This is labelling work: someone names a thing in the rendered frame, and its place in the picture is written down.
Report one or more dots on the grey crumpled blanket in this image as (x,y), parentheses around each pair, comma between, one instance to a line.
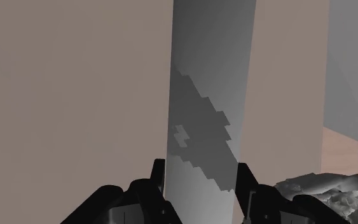
(327,189)

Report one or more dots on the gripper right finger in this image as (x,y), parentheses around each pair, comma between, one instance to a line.
(265,201)

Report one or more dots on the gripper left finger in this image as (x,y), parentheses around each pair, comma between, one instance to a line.
(141,198)

